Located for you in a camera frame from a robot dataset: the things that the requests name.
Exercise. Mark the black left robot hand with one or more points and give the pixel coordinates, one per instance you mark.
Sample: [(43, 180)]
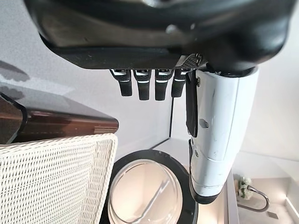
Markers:
[(140, 35)]

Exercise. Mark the round glass washing machine door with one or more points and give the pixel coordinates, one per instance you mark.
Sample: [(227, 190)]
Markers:
[(149, 186)]

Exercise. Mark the brown wooden stool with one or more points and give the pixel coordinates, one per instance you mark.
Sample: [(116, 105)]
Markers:
[(58, 123)]

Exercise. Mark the white wicker laundry basket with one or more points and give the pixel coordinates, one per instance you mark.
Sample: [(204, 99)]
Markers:
[(58, 177)]

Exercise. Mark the flower pot with white flowers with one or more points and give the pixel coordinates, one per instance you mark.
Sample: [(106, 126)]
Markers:
[(244, 189)]

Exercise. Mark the curved metal faucet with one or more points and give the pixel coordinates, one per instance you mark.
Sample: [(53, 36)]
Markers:
[(259, 203)]

